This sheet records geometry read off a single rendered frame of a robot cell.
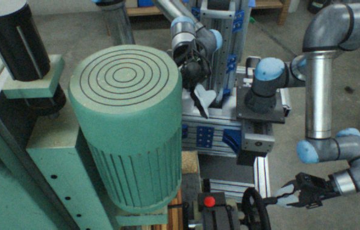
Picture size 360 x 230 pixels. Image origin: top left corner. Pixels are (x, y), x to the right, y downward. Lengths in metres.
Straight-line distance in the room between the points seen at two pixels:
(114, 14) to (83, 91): 0.67
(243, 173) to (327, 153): 0.96
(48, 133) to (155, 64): 0.21
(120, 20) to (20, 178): 0.71
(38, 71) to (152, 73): 0.16
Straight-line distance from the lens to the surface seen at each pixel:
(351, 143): 1.03
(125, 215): 0.78
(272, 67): 1.26
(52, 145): 0.49
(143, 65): 0.46
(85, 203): 0.64
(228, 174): 1.85
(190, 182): 1.00
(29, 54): 0.43
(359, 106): 2.97
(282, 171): 2.21
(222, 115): 1.44
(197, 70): 0.60
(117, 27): 1.09
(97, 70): 0.46
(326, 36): 0.92
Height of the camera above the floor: 1.78
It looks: 47 degrees down
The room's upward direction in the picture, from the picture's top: straight up
